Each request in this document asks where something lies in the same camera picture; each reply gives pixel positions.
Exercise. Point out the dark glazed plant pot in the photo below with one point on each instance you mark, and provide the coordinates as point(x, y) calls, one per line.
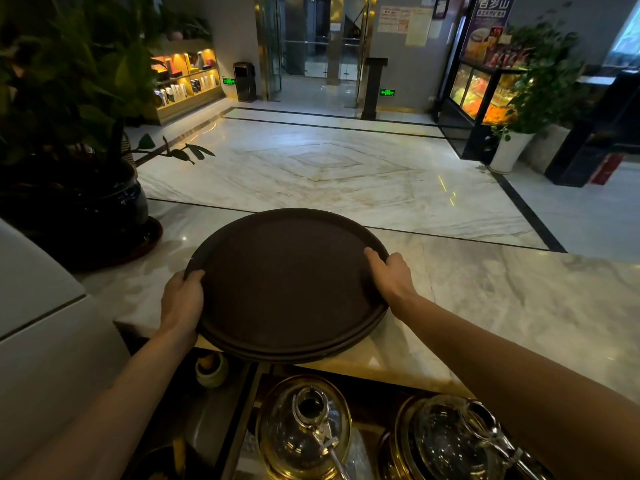
point(80, 214)

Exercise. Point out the person's right thumb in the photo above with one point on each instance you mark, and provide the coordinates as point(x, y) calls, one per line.
point(372, 257)

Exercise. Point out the green plant in white pot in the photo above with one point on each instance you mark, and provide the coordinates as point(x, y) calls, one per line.
point(542, 79)

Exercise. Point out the glass entrance door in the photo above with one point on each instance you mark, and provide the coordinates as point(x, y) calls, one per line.
point(315, 44)

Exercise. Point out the black trash bin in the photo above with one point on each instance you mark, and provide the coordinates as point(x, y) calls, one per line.
point(245, 81)

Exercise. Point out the round brown tray underneath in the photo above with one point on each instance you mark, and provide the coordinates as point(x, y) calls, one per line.
point(320, 355)

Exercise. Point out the white counter appliance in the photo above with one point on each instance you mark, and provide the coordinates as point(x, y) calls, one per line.
point(47, 339)

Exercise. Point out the person's left thumb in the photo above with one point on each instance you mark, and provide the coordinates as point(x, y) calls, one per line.
point(193, 275)

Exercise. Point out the black stand post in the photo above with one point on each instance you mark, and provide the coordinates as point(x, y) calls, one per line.
point(373, 87)

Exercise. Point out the person's left hand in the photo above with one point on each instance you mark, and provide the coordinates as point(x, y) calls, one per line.
point(181, 304)

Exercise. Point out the person's right forearm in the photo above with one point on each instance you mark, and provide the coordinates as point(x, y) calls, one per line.
point(515, 379)

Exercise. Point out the lit drinks display cabinet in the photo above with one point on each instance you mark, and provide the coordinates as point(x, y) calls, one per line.
point(482, 69)

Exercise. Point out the paper notices on wall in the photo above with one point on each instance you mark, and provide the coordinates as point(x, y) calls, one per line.
point(405, 22)

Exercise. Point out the round dark brown tray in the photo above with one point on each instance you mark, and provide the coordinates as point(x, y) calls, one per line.
point(287, 282)

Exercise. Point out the person's right hand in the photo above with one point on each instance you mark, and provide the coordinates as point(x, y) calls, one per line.
point(393, 279)

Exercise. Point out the white plant pot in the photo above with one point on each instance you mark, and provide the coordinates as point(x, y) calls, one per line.
point(509, 152)

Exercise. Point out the small ceramic cup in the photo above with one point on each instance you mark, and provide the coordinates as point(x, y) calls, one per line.
point(211, 368)

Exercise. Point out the lit wooden display shelf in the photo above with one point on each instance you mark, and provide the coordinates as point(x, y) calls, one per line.
point(186, 79)

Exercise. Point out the large green potted plant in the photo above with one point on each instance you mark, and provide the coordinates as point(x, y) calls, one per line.
point(65, 74)

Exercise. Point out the black counter desk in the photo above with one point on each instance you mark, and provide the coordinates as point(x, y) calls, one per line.
point(595, 127)

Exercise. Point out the person's left forearm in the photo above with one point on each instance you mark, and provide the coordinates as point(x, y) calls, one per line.
point(100, 414)

